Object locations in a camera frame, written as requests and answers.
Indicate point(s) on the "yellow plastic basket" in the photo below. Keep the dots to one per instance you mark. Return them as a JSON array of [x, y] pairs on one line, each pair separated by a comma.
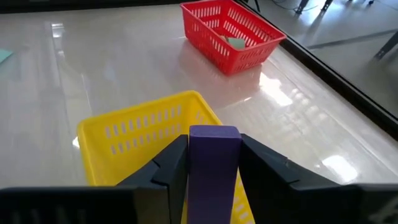
[[130, 161]]

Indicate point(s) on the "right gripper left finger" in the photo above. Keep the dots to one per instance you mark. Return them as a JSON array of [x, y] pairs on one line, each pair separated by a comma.
[[168, 186]]

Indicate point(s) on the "red plastic basket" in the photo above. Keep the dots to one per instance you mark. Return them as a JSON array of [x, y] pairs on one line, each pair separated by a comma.
[[248, 60]]

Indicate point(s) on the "purple rectangular block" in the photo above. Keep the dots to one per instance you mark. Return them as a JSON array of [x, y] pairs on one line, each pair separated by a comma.
[[213, 171]]

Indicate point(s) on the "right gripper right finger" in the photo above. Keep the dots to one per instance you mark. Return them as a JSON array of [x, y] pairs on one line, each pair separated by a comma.
[[264, 186]]

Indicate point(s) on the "long teal block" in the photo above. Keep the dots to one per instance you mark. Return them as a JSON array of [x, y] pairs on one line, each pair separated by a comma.
[[4, 54]]

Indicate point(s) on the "black furniture leg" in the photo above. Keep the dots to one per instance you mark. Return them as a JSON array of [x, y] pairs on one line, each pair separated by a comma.
[[301, 6], [326, 3], [385, 46]]

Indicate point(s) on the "small teal block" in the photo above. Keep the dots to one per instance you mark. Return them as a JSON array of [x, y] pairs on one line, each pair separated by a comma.
[[237, 42]]

